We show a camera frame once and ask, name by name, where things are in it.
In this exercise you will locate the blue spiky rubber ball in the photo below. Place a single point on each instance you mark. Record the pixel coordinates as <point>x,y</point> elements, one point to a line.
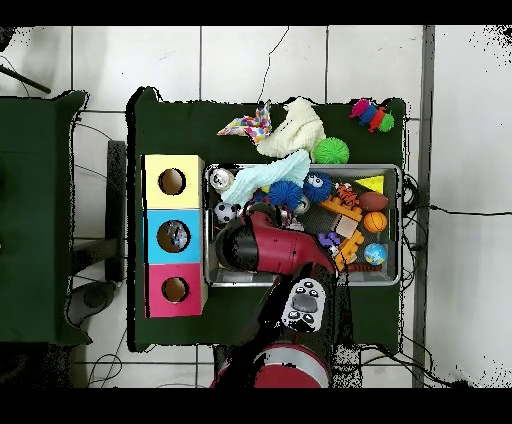
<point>285,194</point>

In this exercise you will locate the multicoloured spiky caterpillar toy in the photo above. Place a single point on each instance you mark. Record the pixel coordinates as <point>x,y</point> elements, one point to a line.
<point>372,116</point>

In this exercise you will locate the grey stand base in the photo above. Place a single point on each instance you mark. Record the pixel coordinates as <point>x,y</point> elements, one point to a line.
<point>98,298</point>

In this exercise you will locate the black panel stand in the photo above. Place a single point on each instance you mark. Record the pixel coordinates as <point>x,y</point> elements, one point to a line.
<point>117,208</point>

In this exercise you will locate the shallow clear mesh bin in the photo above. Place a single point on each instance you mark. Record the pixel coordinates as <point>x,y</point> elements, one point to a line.
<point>384,276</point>

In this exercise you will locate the purple toy building block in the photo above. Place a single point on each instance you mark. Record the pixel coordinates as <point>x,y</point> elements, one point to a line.
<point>328,239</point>

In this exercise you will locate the wooden box with three holes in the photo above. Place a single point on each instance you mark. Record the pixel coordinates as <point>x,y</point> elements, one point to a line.
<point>173,218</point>

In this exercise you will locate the mint green knitted cloth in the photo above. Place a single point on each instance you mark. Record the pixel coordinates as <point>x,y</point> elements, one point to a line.
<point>264,178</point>

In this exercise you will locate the green spiky rubber ball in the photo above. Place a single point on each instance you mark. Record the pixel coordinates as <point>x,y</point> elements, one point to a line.
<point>331,151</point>

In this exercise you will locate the crushed silver drink can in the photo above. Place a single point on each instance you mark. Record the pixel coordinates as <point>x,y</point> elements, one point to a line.
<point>220,179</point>

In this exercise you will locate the blue fuzzy googly-eyed toy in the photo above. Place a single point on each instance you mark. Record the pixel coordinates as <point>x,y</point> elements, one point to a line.
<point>318,186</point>

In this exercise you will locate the small orange basketball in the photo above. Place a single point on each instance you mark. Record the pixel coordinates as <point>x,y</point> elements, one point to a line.
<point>375,222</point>

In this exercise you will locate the brown toy football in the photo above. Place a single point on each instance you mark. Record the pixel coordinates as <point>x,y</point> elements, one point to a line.
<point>373,201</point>

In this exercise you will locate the black and white soccer ball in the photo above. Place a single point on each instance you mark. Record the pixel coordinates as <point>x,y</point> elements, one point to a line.
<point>226,212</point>

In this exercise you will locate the dark green table cloth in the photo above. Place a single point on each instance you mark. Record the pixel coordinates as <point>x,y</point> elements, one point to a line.
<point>40,200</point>
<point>184,120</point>

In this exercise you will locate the blue globe ball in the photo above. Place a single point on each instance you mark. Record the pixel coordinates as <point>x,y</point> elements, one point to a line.
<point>375,254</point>

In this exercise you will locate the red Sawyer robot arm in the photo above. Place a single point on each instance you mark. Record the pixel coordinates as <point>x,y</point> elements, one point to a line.
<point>280,248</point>

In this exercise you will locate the colourful patterned cloth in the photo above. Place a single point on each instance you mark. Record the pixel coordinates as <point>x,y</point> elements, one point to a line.
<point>254,126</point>

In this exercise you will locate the cream knitted cloth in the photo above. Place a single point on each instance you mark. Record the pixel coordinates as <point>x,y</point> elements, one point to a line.
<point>296,128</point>

